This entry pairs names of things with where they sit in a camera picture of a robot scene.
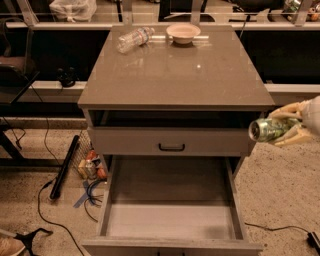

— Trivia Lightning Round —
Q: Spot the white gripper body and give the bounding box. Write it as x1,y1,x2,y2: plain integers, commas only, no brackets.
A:
300,96,320,136

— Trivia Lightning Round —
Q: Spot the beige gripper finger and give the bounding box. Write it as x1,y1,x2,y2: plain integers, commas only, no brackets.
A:
273,127,313,147
268,102,304,119

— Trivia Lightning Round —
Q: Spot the green soda can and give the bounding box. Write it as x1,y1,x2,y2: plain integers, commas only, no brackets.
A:
248,118,300,142

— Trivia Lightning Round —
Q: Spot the grey drawer cabinet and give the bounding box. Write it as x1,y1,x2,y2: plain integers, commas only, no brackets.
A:
77,23,277,256

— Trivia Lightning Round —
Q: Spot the open middle drawer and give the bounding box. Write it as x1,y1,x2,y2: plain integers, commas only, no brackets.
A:
83,156,263,256

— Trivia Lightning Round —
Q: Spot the closed top drawer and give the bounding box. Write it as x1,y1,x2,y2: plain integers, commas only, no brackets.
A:
88,127,255,157

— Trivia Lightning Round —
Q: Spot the black power adapter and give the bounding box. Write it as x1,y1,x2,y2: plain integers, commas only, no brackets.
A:
307,232,320,255

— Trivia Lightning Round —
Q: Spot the white paper bowl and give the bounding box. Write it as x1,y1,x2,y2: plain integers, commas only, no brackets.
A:
166,24,201,44

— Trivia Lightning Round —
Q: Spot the clear plastic water bottle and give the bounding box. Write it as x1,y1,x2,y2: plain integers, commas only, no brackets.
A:
117,27,155,53

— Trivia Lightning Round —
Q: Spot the black headset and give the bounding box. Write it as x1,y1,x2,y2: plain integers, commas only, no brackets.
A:
57,67,77,88

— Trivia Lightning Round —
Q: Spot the white plastic bag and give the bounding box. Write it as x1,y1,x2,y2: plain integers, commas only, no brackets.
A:
49,0,97,22

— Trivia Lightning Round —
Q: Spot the black bar on floor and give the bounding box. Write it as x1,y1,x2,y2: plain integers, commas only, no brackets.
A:
49,135,80,200

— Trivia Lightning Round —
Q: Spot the black chair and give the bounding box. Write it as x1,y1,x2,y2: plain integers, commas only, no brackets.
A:
0,17,39,105

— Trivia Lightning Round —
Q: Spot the black stand foot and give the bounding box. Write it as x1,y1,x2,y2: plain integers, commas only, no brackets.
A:
14,228,53,256

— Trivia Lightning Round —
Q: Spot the tan shoe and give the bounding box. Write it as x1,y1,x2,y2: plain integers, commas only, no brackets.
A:
0,237,25,256

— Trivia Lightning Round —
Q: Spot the black cable right floor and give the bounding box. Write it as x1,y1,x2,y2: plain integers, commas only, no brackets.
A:
244,221,311,234

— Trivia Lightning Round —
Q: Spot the black drawer handle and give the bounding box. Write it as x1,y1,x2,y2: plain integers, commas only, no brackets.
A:
158,143,186,152

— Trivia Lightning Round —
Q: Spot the wire basket with items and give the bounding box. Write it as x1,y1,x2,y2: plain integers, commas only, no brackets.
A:
71,130,107,180

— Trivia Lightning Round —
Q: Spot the black floor cable left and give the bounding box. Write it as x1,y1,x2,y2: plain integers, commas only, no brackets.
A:
29,84,86,256

